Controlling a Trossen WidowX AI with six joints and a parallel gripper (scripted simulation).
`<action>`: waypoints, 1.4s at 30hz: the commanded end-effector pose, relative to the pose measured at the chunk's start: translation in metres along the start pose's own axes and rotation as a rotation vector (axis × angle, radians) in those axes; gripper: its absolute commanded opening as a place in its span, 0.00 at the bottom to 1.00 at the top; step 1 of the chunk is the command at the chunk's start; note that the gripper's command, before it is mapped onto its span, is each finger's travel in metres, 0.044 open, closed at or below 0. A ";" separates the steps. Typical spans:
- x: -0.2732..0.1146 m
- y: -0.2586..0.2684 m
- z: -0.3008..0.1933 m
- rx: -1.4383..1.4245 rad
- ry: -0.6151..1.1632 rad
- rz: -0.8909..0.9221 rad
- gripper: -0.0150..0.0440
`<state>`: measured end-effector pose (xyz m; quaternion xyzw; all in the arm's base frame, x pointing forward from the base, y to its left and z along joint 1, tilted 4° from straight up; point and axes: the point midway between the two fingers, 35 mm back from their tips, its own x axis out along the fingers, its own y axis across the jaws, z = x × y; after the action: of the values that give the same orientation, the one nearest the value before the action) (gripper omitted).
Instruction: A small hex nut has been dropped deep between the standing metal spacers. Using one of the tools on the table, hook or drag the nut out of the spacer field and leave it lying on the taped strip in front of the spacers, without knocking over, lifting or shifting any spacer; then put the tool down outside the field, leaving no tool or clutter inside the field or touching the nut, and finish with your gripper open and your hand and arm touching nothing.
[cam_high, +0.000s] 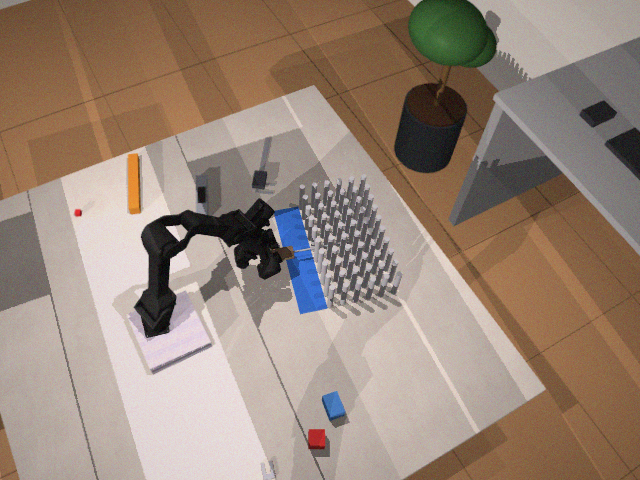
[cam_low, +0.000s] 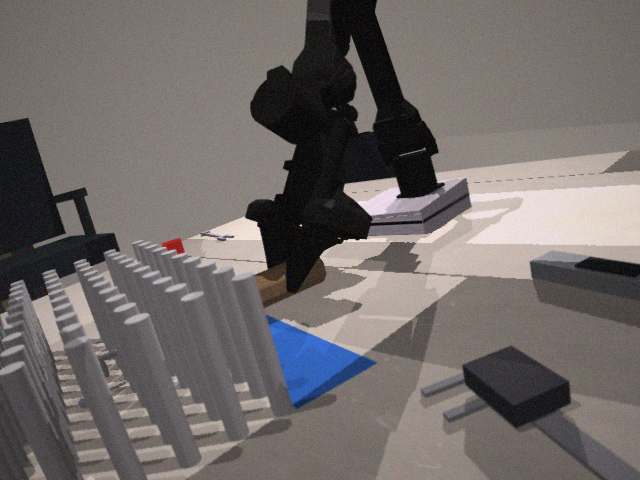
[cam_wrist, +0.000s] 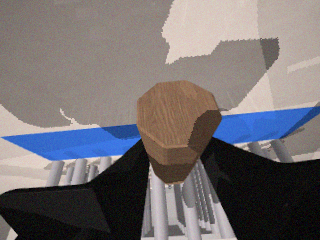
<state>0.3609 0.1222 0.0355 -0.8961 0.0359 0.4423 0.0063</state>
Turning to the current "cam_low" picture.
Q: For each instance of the red cube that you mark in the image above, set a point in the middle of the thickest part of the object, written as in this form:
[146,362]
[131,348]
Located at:
[175,244]

